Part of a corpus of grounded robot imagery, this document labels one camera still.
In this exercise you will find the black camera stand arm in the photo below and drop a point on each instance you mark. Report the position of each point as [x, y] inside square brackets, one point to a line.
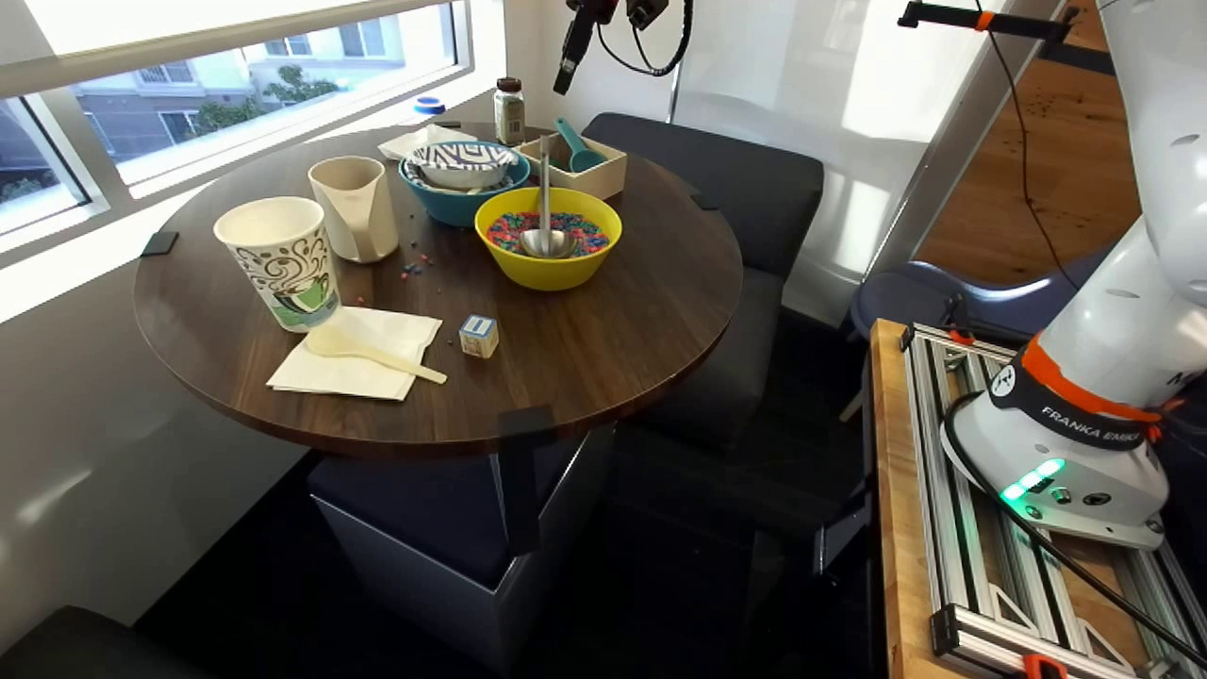
[969, 18]

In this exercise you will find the blue upholstered chair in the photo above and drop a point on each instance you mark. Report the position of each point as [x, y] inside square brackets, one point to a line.
[956, 303]

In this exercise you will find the dark upholstered sofa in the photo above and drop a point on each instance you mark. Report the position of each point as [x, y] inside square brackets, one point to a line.
[89, 647]

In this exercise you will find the small black flat object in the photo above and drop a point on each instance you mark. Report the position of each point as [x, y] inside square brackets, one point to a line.
[160, 244]

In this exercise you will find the light wooden robot table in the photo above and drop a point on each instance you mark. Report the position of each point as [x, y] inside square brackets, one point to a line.
[897, 541]

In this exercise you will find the metal ladle spoon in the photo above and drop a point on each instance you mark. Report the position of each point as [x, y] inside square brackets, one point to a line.
[545, 213]

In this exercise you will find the colourful cereal pile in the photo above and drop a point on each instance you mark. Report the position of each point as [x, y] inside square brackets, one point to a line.
[585, 232]

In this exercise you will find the small blue object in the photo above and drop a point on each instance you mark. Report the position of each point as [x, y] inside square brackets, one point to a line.
[433, 106]

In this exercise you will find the white paper napkin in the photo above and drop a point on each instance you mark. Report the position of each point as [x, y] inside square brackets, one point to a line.
[325, 376]

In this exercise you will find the round dark wooden table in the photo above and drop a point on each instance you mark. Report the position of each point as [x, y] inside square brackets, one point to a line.
[607, 341]

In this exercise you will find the blue patterned bowl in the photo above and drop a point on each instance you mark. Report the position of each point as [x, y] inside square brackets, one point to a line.
[109, 176]

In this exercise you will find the patterned paper cup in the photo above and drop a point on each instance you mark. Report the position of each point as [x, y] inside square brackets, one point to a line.
[290, 270]

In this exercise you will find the grey upholstered armchair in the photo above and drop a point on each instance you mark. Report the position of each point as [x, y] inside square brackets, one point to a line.
[740, 190]

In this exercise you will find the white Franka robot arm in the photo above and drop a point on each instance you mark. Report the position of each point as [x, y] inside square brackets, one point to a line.
[1135, 327]

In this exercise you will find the wooden knife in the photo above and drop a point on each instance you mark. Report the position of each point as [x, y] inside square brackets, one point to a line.
[378, 358]

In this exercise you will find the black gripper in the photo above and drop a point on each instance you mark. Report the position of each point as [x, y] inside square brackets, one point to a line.
[589, 10]

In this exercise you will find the beige ceramic mug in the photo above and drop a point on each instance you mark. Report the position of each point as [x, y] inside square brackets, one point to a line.
[362, 213]

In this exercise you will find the yellow bowl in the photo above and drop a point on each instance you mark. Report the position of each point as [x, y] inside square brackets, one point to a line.
[549, 275]

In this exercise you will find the white roller blind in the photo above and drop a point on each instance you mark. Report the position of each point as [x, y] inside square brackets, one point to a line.
[164, 32]

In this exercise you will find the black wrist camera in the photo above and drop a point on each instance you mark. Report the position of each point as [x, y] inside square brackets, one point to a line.
[646, 13]

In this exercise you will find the aluminium rail frame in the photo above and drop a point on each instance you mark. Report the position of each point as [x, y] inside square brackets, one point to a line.
[994, 566]

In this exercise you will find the light wooden box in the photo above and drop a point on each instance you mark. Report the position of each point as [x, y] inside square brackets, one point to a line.
[603, 178]

